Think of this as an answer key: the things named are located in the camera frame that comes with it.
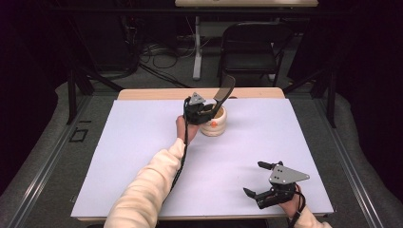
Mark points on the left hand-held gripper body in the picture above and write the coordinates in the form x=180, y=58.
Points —
x=196, y=110

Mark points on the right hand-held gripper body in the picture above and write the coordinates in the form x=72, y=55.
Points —
x=285, y=177

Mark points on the cream ribbed cup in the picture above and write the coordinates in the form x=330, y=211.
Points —
x=217, y=126

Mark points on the person's left hand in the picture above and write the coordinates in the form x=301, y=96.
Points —
x=185, y=129

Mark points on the person's right hand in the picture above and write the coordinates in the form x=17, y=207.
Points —
x=290, y=207

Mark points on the wooden table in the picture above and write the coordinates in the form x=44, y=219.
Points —
x=152, y=93

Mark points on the black folding chair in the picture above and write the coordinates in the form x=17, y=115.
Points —
x=250, y=61

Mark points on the white table mat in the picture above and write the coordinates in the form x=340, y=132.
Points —
x=126, y=142

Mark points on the black metal stand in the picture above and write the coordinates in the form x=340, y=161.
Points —
x=331, y=95
x=72, y=95

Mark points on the white desk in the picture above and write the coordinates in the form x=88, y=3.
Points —
x=245, y=3

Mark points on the dark equipment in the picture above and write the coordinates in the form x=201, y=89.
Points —
x=104, y=41

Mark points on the aluminium floor rail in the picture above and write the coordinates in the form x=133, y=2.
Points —
x=350, y=169
x=46, y=169

